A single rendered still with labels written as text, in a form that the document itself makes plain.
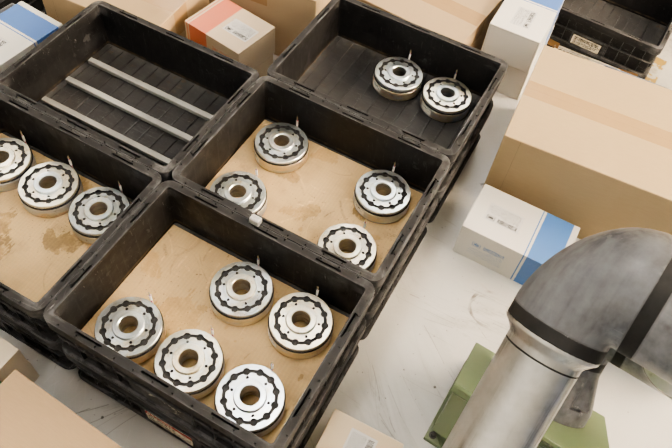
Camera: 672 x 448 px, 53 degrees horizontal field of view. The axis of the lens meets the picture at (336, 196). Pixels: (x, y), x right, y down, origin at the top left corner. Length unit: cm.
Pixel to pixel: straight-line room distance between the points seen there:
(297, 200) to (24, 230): 47
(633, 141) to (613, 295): 83
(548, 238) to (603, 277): 73
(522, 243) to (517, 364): 68
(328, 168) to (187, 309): 38
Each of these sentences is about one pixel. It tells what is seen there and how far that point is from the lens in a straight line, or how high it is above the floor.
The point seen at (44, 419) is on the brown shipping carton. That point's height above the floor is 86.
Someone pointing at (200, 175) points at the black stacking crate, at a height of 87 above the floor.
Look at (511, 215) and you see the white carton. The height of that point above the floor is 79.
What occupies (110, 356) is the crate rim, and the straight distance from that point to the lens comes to 102.
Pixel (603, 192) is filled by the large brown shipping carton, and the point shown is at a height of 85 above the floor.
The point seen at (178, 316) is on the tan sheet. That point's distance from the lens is 114.
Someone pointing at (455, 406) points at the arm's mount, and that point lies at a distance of 106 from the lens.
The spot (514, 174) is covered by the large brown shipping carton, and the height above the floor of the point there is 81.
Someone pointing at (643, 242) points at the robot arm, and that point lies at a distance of 65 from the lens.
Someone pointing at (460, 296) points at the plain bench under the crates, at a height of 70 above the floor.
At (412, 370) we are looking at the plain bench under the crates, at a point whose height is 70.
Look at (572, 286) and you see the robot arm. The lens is 64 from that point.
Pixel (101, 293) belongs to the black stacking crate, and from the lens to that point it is 115.
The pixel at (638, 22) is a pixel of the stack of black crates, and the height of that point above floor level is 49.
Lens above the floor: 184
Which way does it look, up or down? 53 degrees down
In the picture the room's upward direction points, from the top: 7 degrees clockwise
